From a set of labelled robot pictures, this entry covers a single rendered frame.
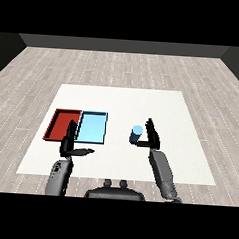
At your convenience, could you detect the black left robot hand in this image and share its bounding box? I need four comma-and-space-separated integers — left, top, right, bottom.
59, 118, 97, 160

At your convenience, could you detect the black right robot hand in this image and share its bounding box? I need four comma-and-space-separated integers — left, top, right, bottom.
129, 116, 163, 151

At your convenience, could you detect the small blue can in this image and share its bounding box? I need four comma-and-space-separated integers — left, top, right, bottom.
128, 124, 144, 145

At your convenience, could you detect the red shallow open box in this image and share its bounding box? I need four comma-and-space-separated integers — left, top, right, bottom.
42, 107, 83, 144

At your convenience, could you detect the light blue shallow open box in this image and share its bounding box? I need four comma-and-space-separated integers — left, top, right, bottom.
74, 110, 109, 146

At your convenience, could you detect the dark grey robot body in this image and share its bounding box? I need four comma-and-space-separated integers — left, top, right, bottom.
84, 178, 148, 202

